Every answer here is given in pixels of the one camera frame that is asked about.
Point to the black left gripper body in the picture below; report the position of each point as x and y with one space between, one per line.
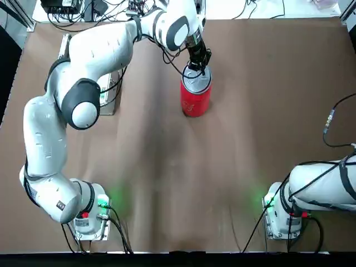
198 54

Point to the grey round trash can lid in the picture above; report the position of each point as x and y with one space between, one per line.
196 83

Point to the red cylindrical trash can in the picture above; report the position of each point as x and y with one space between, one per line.
194 103

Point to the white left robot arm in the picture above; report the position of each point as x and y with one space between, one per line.
44 139

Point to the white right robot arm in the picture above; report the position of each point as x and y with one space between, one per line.
320 180

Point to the aluminium carry case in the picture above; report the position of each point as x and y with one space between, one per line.
108 105

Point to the black wall plug adapter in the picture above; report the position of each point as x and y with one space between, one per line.
94 9

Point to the black network switch box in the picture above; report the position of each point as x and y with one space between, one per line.
59 6

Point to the aluminium frame rail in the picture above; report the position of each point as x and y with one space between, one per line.
31 25
347 12

